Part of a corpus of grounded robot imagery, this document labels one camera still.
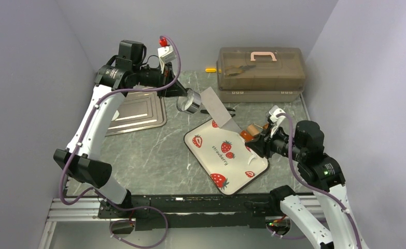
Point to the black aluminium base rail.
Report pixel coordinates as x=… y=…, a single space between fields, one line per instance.
x=181 y=211

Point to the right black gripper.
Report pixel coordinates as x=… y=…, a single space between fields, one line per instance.
x=261 y=145

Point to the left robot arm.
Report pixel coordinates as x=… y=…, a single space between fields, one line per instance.
x=80 y=159

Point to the strawberry pattern white tray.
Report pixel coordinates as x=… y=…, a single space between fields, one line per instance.
x=223 y=156

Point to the yellow small object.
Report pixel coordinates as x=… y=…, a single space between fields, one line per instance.
x=211 y=70

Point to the spatula with wooden handle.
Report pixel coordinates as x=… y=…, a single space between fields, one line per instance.
x=220 y=115

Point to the brown translucent tool box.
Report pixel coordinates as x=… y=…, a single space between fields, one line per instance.
x=260 y=74

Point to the steel baking tray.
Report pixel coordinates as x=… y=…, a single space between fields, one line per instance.
x=139 y=111

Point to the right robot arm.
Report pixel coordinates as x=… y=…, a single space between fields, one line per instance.
x=320 y=173

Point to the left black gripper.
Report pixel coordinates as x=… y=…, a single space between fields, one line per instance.
x=176 y=90

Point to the wooden rolling pin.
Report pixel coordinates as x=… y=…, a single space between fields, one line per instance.
x=255 y=129

